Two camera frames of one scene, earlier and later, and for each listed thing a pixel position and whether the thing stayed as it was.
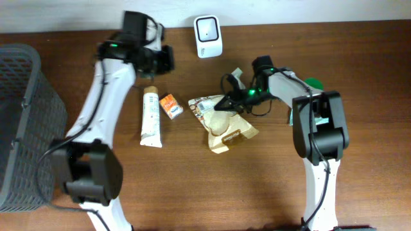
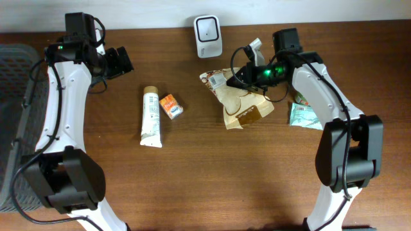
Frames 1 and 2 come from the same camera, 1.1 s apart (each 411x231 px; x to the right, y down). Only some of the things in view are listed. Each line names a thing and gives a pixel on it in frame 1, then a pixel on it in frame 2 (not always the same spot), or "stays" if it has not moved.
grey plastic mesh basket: [32, 119] stays
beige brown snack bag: [223, 126] to [241, 107]
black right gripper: [237, 97] to [248, 75]
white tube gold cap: [151, 126] stays
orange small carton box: [170, 106] stays
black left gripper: [169, 65] to [118, 68]
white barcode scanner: [208, 33] stays
